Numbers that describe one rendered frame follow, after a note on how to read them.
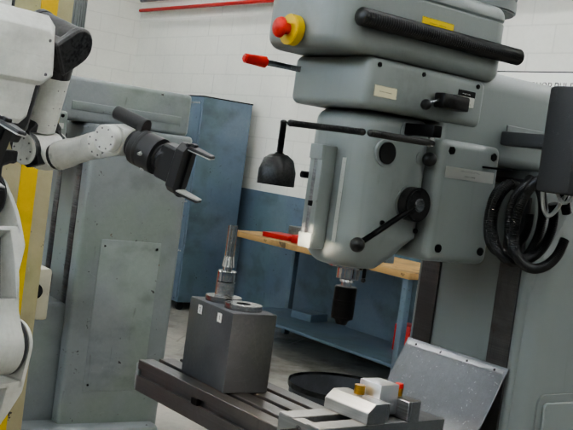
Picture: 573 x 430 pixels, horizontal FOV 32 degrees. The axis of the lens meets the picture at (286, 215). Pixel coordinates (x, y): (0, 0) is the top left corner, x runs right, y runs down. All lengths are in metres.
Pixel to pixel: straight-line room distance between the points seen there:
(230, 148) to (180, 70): 1.84
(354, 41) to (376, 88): 0.11
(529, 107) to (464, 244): 0.35
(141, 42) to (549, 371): 9.95
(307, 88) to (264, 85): 7.63
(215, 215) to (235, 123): 0.89
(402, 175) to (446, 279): 0.45
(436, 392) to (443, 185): 0.53
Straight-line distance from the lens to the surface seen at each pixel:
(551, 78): 7.23
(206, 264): 9.49
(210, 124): 9.34
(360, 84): 1.95
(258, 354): 2.36
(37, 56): 2.35
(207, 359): 2.40
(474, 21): 2.13
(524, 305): 2.28
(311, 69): 2.08
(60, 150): 2.51
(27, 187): 3.58
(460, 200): 2.14
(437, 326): 2.44
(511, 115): 2.25
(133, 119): 2.38
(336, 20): 1.91
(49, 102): 2.54
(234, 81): 10.15
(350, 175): 2.00
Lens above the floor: 1.51
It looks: 3 degrees down
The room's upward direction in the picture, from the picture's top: 8 degrees clockwise
